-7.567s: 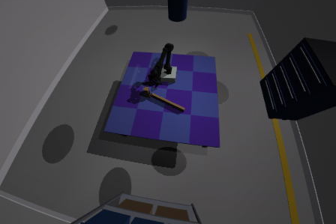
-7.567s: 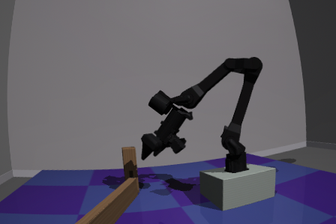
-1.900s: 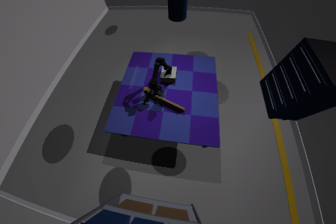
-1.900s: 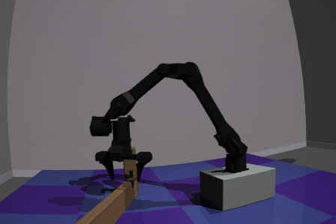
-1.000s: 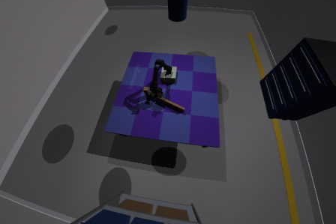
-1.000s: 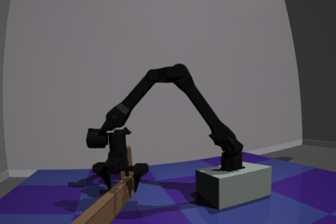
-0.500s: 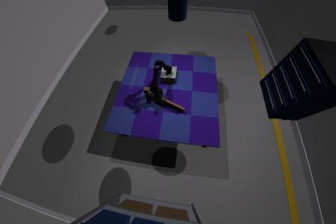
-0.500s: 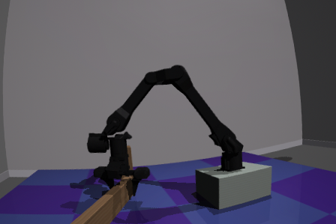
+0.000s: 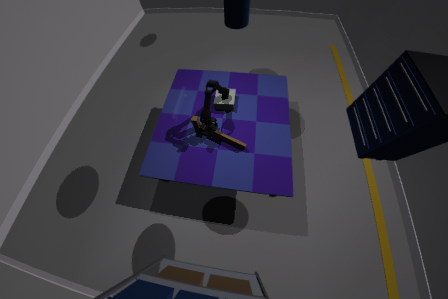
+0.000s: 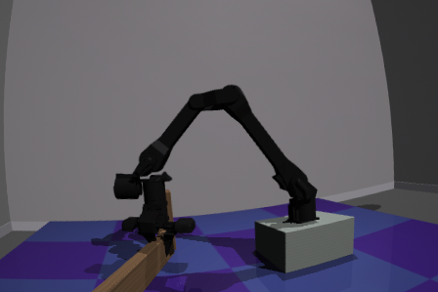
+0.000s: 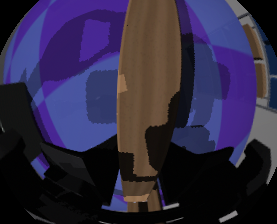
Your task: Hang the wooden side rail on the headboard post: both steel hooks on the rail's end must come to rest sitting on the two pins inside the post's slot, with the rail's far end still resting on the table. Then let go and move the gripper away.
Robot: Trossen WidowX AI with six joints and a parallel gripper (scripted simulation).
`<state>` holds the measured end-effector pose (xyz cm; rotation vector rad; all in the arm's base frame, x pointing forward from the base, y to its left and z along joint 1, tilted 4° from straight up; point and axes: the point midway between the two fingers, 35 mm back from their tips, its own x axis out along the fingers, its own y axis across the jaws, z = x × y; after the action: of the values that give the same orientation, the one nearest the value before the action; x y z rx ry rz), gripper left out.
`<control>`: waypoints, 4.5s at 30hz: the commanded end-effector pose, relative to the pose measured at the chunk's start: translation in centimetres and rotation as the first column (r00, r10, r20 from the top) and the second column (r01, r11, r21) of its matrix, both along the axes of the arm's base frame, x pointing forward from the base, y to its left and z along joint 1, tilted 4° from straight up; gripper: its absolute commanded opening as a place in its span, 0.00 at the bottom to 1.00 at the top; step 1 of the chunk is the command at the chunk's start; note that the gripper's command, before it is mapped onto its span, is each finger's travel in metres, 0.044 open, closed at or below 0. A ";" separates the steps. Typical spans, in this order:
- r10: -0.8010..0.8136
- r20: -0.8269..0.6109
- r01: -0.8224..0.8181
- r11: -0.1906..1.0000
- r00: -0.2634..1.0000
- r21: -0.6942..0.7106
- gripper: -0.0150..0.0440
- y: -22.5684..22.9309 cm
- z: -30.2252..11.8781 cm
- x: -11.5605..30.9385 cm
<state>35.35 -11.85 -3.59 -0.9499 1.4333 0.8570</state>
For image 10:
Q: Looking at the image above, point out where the wooden board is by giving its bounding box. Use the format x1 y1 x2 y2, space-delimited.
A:
92 230 175 292

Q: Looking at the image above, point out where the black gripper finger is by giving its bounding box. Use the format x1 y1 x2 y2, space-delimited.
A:
138 232 155 243
164 231 177 256

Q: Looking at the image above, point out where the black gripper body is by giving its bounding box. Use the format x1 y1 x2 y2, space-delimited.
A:
122 199 196 233

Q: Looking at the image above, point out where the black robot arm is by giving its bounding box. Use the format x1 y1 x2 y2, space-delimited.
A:
113 85 320 233

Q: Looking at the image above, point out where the brown wooden post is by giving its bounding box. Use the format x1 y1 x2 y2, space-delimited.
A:
157 190 176 250

